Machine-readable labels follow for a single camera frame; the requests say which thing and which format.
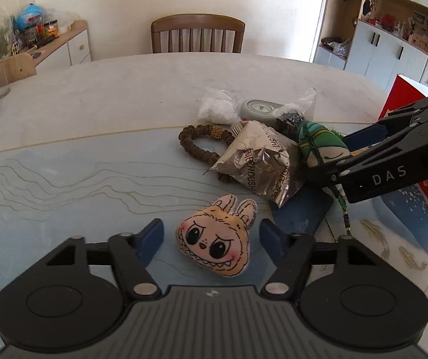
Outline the clear bag of black bits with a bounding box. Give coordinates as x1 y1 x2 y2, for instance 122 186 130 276
274 88 317 137

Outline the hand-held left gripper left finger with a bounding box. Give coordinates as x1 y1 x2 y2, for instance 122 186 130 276
43 218 166 302

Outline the clear plastic bag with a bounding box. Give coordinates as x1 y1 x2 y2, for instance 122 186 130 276
45 7 74 34

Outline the white plastic bag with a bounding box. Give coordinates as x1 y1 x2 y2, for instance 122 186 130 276
197 87 239 125

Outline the white wall cabinet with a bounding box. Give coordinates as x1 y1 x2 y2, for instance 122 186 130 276
313 0 428 94

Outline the wooden chair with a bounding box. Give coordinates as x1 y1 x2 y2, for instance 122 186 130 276
151 14 246 54

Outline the white wooden-top sideboard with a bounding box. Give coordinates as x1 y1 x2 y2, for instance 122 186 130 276
0 19 92 83

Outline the silver foil snack packet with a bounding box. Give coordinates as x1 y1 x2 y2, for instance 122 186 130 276
202 120 304 208

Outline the green plush doll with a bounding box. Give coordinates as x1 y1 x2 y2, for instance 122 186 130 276
298 121 351 169

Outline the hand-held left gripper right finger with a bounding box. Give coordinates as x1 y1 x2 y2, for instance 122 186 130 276
259 220 385 303

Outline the monster face plush toy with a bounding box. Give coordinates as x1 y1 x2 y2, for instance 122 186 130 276
176 193 258 278

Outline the group of small jars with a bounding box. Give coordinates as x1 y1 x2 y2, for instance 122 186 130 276
25 20 59 42

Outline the grey round gear device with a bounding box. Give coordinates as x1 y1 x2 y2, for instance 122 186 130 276
240 99 285 120

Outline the green braided cord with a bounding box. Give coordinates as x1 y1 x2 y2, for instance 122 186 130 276
330 185 353 238

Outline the red box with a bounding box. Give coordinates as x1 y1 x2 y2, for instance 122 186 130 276
378 74 428 222

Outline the blue round bag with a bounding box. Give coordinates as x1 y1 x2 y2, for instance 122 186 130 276
17 4 46 27

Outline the brown bead bracelet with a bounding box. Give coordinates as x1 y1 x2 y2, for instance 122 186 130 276
178 123 239 185

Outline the dark blue card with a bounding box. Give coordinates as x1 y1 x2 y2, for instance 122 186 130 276
268 185 336 236

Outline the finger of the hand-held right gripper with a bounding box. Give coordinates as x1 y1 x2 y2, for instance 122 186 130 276
343 90 428 154
304 125 426 188

